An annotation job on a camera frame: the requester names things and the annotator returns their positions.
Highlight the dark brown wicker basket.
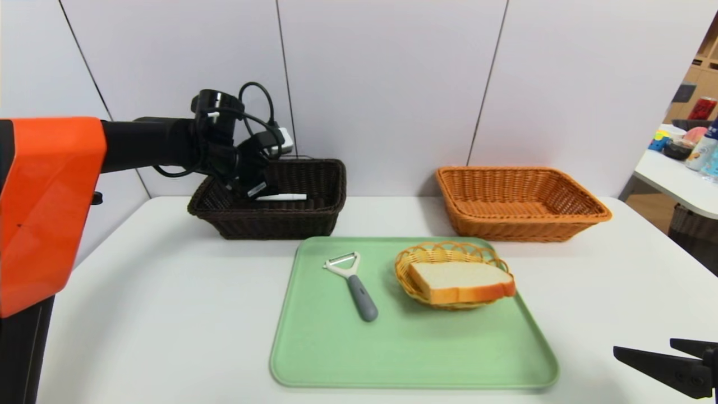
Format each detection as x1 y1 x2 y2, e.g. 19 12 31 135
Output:
187 158 347 241

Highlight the dark grey woven basket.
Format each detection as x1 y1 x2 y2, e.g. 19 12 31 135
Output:
670 118 712 132

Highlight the slice of white bread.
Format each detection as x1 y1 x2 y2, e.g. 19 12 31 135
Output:
408 261 516 305

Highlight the white bottle with blue cap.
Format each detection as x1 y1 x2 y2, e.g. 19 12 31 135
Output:
683 114 718 171

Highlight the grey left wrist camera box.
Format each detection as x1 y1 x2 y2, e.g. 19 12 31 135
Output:
268 127 294 156

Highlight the white side table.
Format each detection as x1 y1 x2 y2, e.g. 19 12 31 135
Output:
632 123 718 219

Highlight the white peeler with grey handle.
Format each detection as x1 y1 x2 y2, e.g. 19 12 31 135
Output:
324 252 379 323

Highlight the black bowl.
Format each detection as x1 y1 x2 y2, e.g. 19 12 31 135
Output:
662 139 692 161

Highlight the clear plastic bottle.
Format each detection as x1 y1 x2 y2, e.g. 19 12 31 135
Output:
698 142 718 183

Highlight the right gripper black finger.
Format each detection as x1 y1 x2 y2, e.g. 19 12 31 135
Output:
613 346 713 400
669 338 718 360

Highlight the large orange wicker basket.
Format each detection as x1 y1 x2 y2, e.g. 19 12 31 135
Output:
435 166 612 243

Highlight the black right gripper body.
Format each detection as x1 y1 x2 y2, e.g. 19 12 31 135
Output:
702 346 718 397

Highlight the wooden shelf unit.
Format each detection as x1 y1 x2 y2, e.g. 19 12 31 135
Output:
662 6 718 126

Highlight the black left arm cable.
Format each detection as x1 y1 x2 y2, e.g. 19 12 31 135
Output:
154 81 284 179

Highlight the red drink can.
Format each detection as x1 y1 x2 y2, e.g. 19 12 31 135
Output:
688 97 717 121

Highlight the small yellow oval wicker basket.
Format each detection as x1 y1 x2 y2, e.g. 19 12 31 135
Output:
394 241 510 311

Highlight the light green plastic tray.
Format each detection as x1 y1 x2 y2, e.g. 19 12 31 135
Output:
270 236 559 389

